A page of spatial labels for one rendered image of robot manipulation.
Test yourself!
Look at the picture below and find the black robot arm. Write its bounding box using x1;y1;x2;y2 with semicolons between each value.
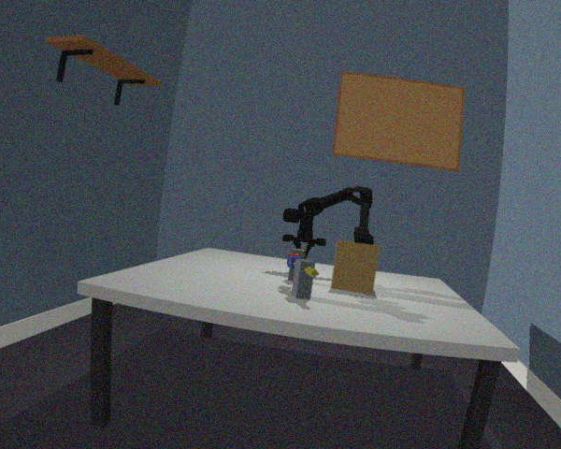
283;186;374;245

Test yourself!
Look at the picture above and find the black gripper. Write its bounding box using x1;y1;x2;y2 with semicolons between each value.
282;224;326;259

